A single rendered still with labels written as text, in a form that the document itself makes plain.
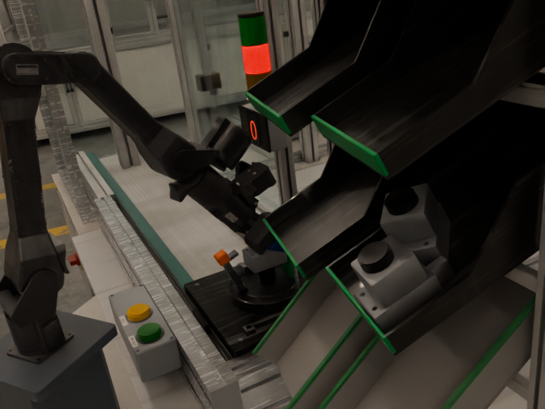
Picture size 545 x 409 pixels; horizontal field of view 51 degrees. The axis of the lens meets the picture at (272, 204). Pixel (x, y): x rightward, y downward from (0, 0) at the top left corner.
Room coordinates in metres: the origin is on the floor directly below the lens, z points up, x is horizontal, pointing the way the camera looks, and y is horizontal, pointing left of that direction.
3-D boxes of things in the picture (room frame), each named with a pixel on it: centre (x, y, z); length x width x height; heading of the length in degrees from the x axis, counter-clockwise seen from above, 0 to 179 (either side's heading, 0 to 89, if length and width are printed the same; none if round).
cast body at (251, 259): (0.86, 0.02, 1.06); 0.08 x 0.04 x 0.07; 114
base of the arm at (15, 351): (0.65, 0.34, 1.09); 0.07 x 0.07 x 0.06; 60
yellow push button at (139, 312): (0.85, 0.26, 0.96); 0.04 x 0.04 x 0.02
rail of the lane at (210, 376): (1.05, 0.28, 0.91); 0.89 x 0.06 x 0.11; 24
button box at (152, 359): (0.85, 0.26, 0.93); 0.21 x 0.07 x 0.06; 24
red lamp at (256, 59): (1.08, -0.01, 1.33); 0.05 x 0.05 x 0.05
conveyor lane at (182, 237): (1.14, 0.12, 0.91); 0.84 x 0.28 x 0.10; 24
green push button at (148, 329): (0.79, 0.23, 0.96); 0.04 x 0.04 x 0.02
